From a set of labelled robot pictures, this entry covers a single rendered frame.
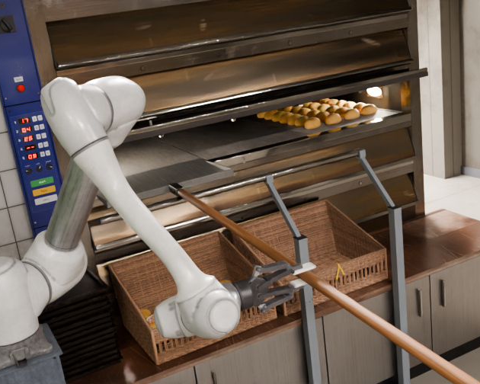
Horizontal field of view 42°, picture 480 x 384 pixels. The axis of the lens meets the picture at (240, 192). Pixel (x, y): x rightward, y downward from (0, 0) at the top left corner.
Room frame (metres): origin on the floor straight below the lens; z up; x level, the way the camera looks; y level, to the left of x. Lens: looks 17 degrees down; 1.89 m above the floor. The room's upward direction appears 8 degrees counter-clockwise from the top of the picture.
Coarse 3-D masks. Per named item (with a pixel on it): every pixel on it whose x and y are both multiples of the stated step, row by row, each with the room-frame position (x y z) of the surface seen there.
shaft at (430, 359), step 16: (208, 208) 2.10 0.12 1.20; (224, 224) 1.96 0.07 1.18; (256, 240) 1.76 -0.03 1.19; (272, 256) 1.66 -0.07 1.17; (304, 272) 1.52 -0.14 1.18; (320, 288) 1.43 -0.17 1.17; (352, 304) 1.32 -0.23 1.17; (368, 320) 1.25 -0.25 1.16; (384, 320) 1.24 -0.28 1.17; (384, 336) 1.21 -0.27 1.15; (400, 336) 1.17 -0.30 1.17; (416, 352) 1.11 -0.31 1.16; (432, 352) 1.09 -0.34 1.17; (432, 368) 1.07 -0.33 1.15; (448, 368) 1.04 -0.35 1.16
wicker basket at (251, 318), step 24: (192, 240) 2.72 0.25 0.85; (216, 240) 2.76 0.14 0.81; (120, 264) 2.56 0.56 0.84; (144, 264) 2.60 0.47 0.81; (216, 264) 2.73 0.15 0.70; (240, 264) 2.60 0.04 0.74; (120, 288) 2.42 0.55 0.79; (144, 288) 2.57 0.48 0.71; (168, 288) 2.60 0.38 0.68; (120, 312) 2.49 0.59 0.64; (240, 312) 2.30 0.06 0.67; (144, 336) 2.23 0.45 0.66; (192, 336) 2.30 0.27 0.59; (168, 360) 2.15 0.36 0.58
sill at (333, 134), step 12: (372, 120) 3.25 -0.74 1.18; (384, 120) 3.24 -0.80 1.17; (396, 120) 3.27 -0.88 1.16; (324, 132) 3.13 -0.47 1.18; (336, 132) 3.11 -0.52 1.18; (348, 132) 3.14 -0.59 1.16; (360, 132) 3.17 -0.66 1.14; (276, 144) 3.00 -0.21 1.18; (288, 144) 2.99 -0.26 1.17; (300, 144) 3.02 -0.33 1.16; (312, 144) 3.05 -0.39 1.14; (228, 156) 2.88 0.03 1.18; (240, 156) 2.88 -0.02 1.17; (252, 156) 2.90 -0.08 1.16; (264, 156) 2.93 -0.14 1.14
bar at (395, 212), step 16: (320, 160) 2.63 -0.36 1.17; (336, 160) 2.66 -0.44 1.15; (256, 176) 2.50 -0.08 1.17; (272, 176) 2.51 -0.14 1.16; (208, 192) 2.40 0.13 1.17; (272, 192) 2.48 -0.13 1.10; (384, 192) 2.58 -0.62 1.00; (160, 208) 2.31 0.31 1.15; (400, 208) 2.52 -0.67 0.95; (288, 224) 2.38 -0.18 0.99; (400, 224) 2.51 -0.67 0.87; (304, 240) 2.31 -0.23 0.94; (400, 240) 2.51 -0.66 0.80; (304, 256) 2.31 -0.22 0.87; (400, 256) 2.51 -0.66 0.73; (400, 272) 2.51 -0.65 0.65; (304, 288) 2.30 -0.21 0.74; (400, 288) 2.51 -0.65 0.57; (304, 304) 2.31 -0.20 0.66; (400, 304) 2.50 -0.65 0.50; (304, 320) 2.32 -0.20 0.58; (400, 320) 2.50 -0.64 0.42; (304, 336) 2.33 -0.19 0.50; (400, 352) 2.51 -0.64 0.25; (400, 368) 2.52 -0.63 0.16
